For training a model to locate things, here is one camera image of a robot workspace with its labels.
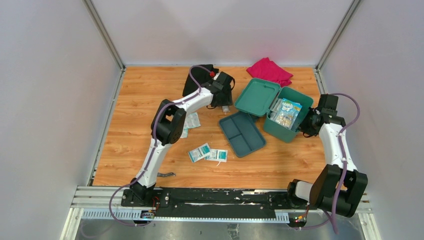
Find teal medicine box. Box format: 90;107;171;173
235;78;314;143

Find light blue mask packet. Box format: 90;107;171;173
273;98;302;129

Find teal white sachet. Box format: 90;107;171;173
205;149;228;163
188;143;211;163

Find small white blue bottle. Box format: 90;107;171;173
221;105;231;115

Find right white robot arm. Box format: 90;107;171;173
285;93;368;218

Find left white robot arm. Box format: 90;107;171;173
129;70;236;207

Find dark teal divided tray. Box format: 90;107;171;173
218;111;267;158

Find pink folded cloth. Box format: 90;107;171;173
246;57;294;87

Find bandage strips pack lower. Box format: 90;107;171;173
180;128;189;138

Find black handled scissors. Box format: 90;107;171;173
157;172;176;178

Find black metal base rail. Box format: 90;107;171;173
67;185;374;229

